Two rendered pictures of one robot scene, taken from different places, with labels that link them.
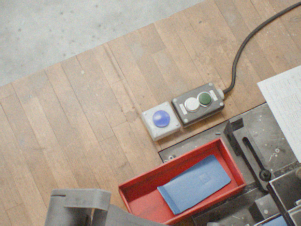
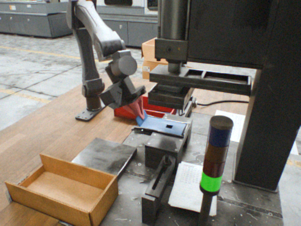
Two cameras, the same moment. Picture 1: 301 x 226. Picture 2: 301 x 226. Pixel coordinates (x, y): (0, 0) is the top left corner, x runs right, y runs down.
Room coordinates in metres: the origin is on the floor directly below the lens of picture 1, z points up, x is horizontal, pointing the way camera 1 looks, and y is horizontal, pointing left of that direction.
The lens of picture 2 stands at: (-0.17, -0.78, 1.39)
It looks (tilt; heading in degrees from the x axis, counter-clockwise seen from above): 29 degrees down; 53
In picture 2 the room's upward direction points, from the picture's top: straight up
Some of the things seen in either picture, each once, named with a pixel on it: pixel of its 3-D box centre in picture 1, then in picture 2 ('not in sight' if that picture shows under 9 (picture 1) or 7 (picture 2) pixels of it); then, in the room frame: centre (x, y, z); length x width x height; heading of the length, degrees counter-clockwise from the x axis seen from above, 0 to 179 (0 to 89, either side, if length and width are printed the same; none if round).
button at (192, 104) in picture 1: (192, 105); not in sight; (0.52, -0.09, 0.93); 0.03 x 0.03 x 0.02
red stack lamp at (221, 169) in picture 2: not in sight; (213, 163); (0.12, -0.59, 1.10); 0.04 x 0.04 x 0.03
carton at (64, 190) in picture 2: not in sight; (62, 190); (-0.10, -0.32, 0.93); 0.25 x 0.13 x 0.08; 122
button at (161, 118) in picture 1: (160, 119); not in sight; (0.48, -0.03, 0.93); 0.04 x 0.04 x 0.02
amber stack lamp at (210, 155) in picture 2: not in sight; (216, 148); (0.12, -0.59, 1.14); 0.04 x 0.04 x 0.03
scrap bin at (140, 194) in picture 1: (181, 187); (146, 108); (0.33, -0.09, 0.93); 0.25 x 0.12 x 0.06; 122
